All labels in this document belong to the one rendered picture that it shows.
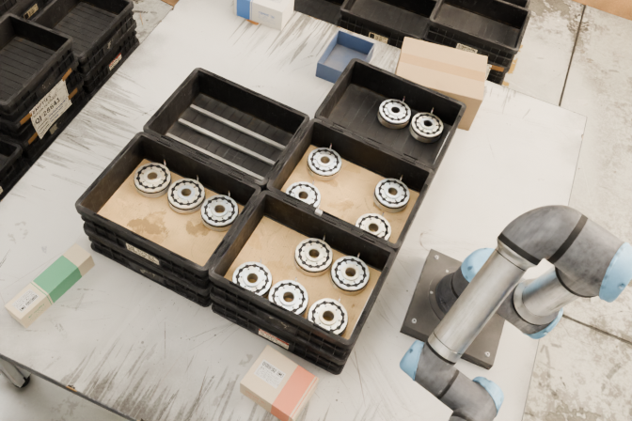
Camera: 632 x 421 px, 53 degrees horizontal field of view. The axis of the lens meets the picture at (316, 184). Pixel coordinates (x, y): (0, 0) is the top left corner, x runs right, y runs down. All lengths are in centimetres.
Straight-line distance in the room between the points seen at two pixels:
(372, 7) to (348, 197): 151
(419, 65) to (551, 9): 205
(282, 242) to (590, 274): 82
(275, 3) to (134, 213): 105
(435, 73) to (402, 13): 101
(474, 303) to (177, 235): 84
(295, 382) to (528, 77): 247
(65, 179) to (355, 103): 94
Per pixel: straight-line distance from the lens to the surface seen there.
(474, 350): 185
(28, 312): 184
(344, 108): 210
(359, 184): 191
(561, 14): 421
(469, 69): 230
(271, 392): 167
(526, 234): 132
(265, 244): 177
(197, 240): 178
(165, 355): 179
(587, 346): 289
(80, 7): 316
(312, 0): 337
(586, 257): 132
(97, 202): 184
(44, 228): 202
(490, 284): 135
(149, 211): 184
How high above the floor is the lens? 237
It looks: 54 degrees down
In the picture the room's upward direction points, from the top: 10 degrees clockwise
